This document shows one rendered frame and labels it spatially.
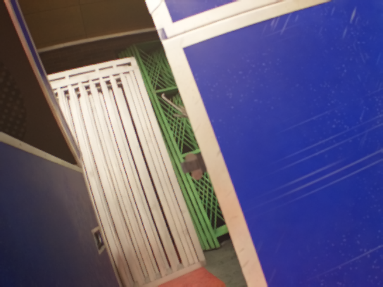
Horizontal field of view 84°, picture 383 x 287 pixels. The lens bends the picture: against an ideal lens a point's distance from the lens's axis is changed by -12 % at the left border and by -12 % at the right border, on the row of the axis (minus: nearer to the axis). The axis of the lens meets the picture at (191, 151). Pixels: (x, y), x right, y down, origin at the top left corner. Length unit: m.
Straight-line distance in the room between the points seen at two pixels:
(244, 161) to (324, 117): 0.13
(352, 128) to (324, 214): 0.13
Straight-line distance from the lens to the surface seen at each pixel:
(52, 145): 1.19
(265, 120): 0.35
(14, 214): 0.53
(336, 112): 0.39
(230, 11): 0.41
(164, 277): 2.18
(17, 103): 1.16
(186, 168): 0.48
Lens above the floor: 0.75
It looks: 6 degrees up
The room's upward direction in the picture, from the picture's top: 19 degrees counter-clockwise
